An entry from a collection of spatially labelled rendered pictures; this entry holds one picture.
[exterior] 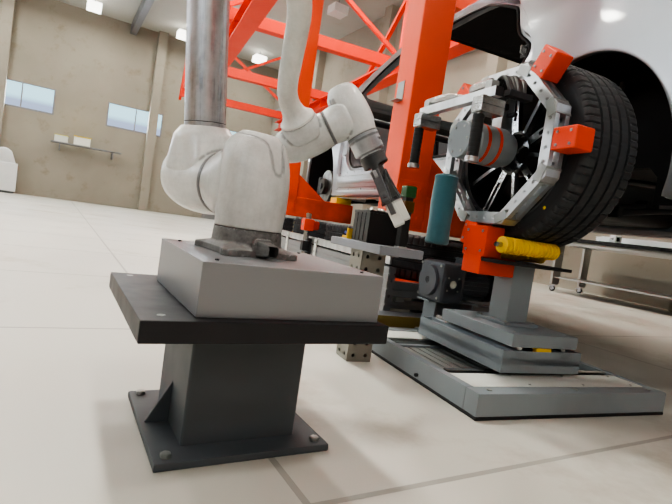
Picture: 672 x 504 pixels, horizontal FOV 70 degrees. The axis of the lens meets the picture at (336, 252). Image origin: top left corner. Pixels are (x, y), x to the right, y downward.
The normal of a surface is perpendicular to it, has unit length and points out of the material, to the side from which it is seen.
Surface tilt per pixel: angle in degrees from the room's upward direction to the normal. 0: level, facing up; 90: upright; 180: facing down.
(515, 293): 90
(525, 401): 90
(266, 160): 76
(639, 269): 90
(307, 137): 114
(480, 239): 90
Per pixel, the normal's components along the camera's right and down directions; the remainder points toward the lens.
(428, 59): 0.38, 0.11
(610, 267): -0.86, -0.10
